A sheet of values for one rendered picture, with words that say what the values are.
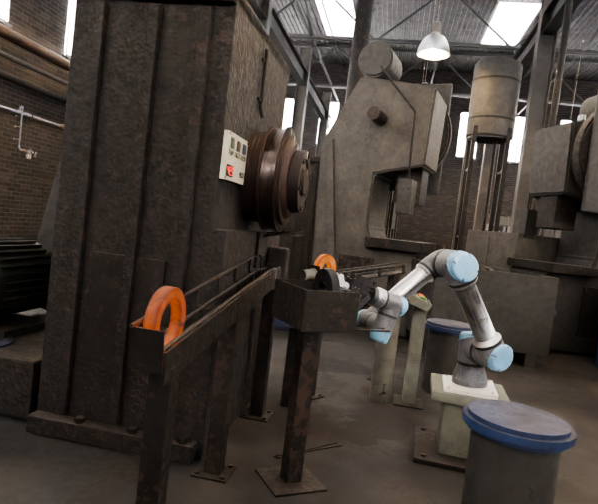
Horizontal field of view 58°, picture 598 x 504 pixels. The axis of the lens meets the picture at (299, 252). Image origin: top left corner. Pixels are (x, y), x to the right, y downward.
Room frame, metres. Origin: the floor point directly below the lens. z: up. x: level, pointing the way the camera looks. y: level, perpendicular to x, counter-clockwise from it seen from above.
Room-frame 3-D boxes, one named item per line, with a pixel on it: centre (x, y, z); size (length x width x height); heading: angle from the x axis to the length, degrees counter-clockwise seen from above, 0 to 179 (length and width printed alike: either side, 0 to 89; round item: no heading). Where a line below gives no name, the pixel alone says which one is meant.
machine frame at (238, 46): (2.52, 0.55, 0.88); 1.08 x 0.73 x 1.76; 170
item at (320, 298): (1.89, -0.07, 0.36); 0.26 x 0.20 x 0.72; 25
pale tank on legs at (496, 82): (10.76, -3.46, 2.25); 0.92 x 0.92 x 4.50
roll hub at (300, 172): (2.43, 0.03, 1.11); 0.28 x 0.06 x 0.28; 170
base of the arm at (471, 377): (2.34, -0.81, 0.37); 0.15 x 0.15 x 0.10
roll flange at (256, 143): (2.46, 0.21, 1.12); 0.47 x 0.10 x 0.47; 170
